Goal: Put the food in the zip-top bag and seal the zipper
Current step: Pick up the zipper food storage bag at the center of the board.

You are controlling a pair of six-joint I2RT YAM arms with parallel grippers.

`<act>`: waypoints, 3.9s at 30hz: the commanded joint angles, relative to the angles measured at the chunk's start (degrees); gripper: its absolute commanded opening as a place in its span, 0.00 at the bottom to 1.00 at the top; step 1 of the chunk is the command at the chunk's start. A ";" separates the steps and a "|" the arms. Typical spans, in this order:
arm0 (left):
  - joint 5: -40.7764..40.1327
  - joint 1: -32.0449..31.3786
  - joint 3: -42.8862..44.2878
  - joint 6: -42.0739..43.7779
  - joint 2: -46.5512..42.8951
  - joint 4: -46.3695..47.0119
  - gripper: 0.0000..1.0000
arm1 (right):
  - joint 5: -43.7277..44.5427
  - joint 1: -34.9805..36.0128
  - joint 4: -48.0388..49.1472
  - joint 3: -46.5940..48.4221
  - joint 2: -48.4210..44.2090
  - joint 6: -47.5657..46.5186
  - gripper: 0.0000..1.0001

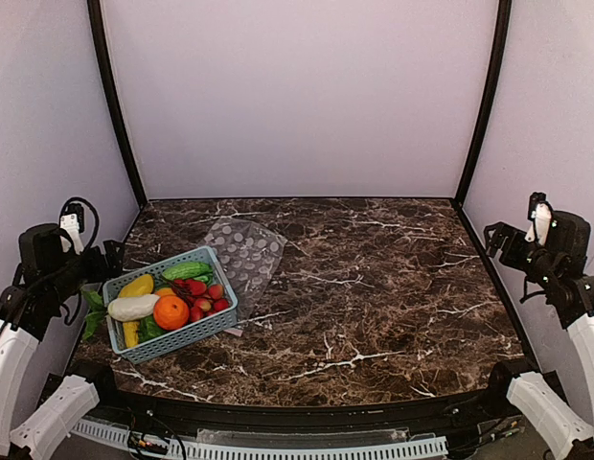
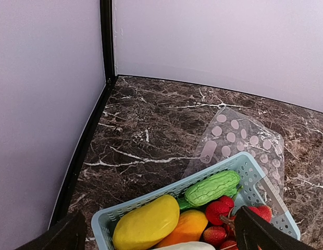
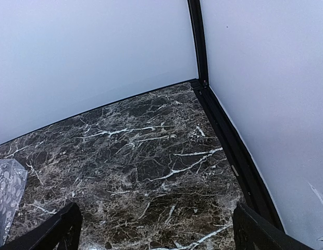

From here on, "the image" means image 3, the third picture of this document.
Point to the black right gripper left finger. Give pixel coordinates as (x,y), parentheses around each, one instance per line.
(61,231)

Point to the clear zip top bag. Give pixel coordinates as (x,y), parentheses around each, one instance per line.
(13,178)

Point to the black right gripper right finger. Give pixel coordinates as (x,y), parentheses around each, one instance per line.
(251,231)

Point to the black right corner frame post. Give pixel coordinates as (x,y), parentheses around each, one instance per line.
(199,41)

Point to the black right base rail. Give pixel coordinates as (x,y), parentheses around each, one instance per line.
(254,190)

